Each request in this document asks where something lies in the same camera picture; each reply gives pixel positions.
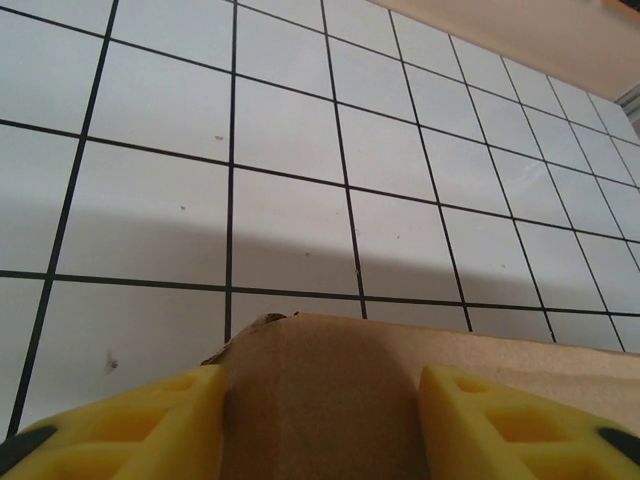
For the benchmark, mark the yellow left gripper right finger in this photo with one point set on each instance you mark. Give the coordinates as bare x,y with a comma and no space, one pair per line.
525,440

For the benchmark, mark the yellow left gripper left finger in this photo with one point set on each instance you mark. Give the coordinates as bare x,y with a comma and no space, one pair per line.
125,435

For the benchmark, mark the brown cardboard box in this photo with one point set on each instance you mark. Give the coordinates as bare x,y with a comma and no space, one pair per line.
320,400

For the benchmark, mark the aluminium corner post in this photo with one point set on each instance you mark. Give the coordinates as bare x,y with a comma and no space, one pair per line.
631,103

